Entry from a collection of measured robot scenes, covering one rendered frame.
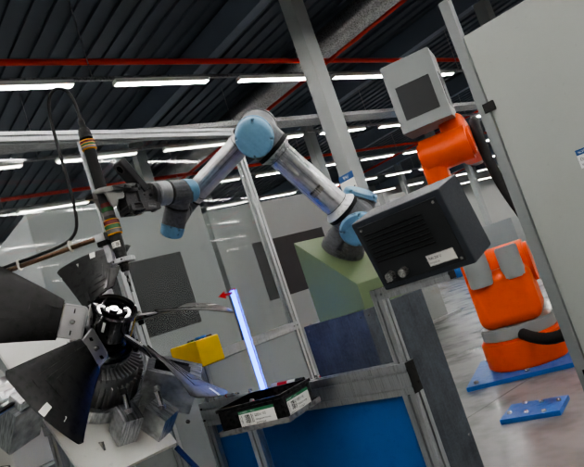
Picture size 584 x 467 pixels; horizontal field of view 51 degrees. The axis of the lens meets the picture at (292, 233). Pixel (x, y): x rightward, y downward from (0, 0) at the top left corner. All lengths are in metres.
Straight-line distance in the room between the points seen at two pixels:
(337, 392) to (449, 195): 0.66
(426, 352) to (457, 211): 0.77
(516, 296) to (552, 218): 2.34
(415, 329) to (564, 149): 1.16
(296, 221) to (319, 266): 4.02
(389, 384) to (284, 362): 1.42
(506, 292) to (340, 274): 3.33
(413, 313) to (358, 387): 0.46
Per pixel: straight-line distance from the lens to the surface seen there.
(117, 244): 1.76
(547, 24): 2.92
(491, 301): 5.21
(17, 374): 1.47
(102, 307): 1.66
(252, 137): 1.80
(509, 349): 5.20
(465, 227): 1.44
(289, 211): 6.01
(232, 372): 2.80
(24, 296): 1.71
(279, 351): 3.01
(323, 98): 8.72
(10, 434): 1.63
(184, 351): 2.17
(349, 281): 1.95
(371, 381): 1.67
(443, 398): 2.12
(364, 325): 1.93
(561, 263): 2.92
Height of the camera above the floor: 1.09
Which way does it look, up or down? 6 degrees up
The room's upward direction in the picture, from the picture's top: 18 degrees counter-clockwise
